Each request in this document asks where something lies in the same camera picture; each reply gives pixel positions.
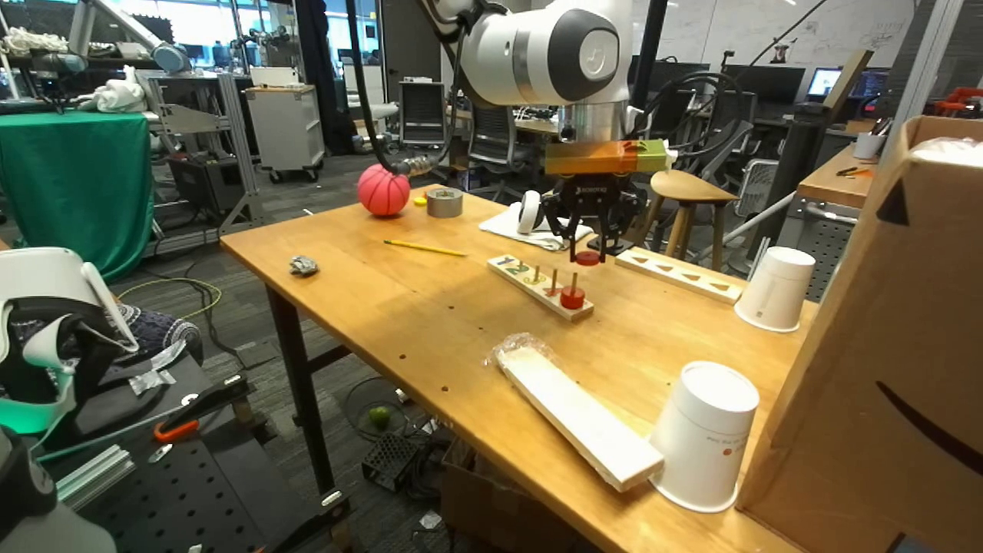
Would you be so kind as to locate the white paper cup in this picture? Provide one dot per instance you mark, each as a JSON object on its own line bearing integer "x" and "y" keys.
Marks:
{"x": 700, "y": 437}
{"x": 776, "y": 293}

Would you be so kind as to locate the white paper cup far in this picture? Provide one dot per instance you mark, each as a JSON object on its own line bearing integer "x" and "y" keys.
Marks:
{"x": 776, "y": 293}

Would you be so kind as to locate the small grey object on table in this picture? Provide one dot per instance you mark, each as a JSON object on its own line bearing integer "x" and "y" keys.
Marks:
{"x": 303, "y": 266}

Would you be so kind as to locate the white round camera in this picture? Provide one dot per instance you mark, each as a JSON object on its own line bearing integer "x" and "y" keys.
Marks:
{"x": 528, "y": 213}

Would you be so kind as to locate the orange green wrist camera mount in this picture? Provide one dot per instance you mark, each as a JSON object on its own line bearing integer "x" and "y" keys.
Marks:
{"x": 606, "y": 158}

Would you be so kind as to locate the white board in plastic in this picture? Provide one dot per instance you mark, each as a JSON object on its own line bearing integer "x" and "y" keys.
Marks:
{"x": 593, "y": 431}

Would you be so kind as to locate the pink basketball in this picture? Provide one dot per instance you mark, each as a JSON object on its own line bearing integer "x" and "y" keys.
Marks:
{"x": 382, "y": 191}

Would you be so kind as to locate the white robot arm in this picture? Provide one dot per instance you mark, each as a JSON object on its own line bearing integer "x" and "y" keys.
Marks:
{"x": 564, "y": 54}

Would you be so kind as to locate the large cardboard box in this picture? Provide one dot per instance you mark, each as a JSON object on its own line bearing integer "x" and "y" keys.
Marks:
{"x": 878, "y": 437}

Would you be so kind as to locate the green cloth covered table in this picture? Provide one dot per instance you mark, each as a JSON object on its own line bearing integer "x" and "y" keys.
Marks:
{"x": 82, "y": 180}

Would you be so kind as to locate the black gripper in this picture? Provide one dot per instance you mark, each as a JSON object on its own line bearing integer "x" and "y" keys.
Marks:
{"x": 606, "y": 202}

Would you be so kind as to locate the grey tape roll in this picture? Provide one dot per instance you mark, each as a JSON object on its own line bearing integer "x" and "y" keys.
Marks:
{"x": 442, "y": 203}

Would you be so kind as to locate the white paper cup near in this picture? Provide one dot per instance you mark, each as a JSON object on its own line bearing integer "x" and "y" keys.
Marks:
{"x": 700, "y": 437}

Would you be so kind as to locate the yellow pencil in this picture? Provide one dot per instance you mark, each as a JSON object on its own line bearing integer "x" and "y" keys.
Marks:
{"x": 423, "y": 248}

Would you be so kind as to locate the red ring disc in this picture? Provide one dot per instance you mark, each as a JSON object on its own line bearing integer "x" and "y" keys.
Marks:
{"x": 574, "y": 298}
{"x": 587, "y": 260}

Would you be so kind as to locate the white VR headset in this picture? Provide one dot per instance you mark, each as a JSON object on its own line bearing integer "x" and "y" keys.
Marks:
{"x": 58, "y": 331}

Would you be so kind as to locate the wooden stool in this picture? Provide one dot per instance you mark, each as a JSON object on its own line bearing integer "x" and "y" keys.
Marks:
{"x": 689, "y": 191}

